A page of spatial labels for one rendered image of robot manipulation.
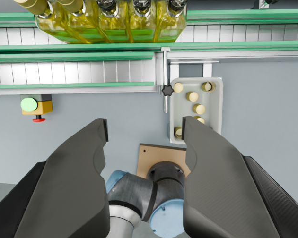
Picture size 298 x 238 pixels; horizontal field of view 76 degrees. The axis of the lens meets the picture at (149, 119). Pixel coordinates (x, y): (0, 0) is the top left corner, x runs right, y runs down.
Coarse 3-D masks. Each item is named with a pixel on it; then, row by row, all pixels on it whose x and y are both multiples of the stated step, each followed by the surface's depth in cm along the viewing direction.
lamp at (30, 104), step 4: (24, 100) 60; (28, 100) 60; (32, 100) 61; (24, 104) 60; (28, 104) 60; (32, 104) 61; (36, 104) 62; (24, 108) 60; (28, 108) 61; (32, 108) 61; (36, 108) 63
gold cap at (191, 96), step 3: (189, 93) 66; (192, 93) 65; (195, 93) 65; (186, 96) 69; (189, 96) 65; (192, 96) 65; (195, 96) 65; (198, 96) 65; (189, 99) 65; (192, 99) 65; (195, 99) 65
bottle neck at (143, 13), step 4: (136, 0) 30; (140, 0) 33; (144, 0) 33; (148, 0) 30; (136, 4) 30; (140, 4) 30; (144, 4) 30; (148, 4) 30; (136, 8) 32; (140, 8) 31; (144, 8) 31; (148, 8) 32; (136, 12) 34; (140, 12) 32; (144, 12) 33; (148, 12) 34; (140, 16) 34; (144, 16) 34
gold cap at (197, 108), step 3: (195, 105) 68; (198, 105) 66; (201, 105) 66; (195, 108) 66; (198, 108) 66; (201, 108) 66; (204, 108) 66; (195, 111) 67; (198, 111) 66; (201, 111) 66; (204, 111) 66
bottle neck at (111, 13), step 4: (96, 0) 29; (100, 0) 31; (104, 0) 32; (108, 0) 33; (112, 0) 30; (100, 4) 30; (104, 4) 30; (108, 4) 30; (112, 4) 30; (116, 4) 32; (100, 8) 32; (104, 8) 30; (108, 8) 31; (112, 8) 31; (116, 8) 33; (104, 12) 33; (108, 12) 32; (112, 12) 33; (116, 12) 34; (108, 16) 34; (112, 16) 34
